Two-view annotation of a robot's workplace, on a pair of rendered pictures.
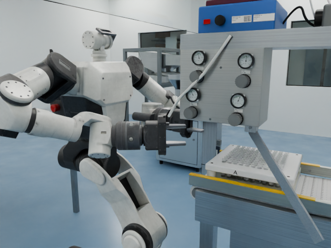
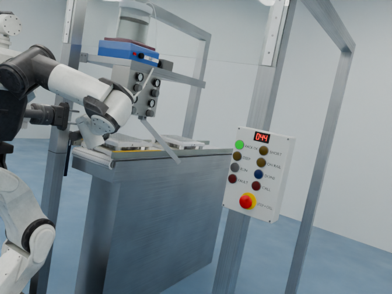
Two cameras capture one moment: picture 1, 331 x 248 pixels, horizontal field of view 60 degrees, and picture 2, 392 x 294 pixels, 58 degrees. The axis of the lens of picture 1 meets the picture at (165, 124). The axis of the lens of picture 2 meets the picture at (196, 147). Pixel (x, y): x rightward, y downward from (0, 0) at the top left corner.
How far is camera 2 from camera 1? 1.51 m
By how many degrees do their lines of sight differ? 87
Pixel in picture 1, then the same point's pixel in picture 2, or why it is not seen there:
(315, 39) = (175, 78)
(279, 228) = (149, 169)
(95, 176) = (7, 184)
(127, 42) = not seen: outside the picture
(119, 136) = not seen: hidden behind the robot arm
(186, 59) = (132, 76)
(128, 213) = (31, 212)
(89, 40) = (15, 26)
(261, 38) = (161, 72)
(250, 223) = (139, 172)
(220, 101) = (143, 102)
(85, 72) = not seen: hidden behind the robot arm
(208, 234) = (54, 213)
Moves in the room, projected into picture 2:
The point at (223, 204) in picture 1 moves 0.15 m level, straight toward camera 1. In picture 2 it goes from (129, 165) to (158, 172)
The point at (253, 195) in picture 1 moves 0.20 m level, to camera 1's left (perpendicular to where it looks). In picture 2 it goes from (142, 155) to (133, 161)
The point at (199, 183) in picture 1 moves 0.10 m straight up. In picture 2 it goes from (119, 156) to (122, 134)
